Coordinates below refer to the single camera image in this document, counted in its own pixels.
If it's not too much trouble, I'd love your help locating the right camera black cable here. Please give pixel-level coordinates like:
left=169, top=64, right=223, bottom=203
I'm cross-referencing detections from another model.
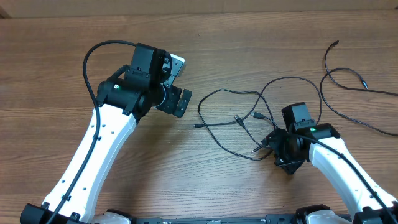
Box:
left=292, top=133, right=398, bottom=224

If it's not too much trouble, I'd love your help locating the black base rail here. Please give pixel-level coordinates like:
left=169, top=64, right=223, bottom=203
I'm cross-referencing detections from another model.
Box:
left=92, top=204, right=353, bottom=224

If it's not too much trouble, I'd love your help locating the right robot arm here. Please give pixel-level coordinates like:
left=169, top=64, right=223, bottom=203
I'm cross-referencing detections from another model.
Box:
left=262, top=102, right=397, bottom=223

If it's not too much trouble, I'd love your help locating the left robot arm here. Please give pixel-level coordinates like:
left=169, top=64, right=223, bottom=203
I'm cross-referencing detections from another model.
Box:
left=20, top=43, right=192, bottom=224

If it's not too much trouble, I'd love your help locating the black USB-C cable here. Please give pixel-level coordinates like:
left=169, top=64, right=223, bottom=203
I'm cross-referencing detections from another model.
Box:
left=192, top=88, right=279, bottom=162

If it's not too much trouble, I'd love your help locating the camera black cable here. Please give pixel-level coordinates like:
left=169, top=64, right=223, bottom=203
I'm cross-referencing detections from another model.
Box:
left=45, top=40, right=137, bottom=224
left=292, top=133, right=398, bottom=224

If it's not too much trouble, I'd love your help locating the left camera black cable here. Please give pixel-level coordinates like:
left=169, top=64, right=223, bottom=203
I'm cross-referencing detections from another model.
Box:
left=45, top=40, right=137, bottom=224

